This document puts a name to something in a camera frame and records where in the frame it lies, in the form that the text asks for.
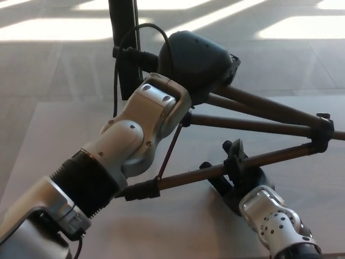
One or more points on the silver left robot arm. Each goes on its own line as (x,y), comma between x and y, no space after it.
(140,129)

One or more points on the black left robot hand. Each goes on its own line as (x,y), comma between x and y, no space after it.
(194,62)

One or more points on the brown black camera tripod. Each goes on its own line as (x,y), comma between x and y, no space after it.
(256,125)

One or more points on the black vertical pillar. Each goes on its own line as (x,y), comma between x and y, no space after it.
(125,16)

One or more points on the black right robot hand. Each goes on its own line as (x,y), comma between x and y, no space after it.
(237,186)

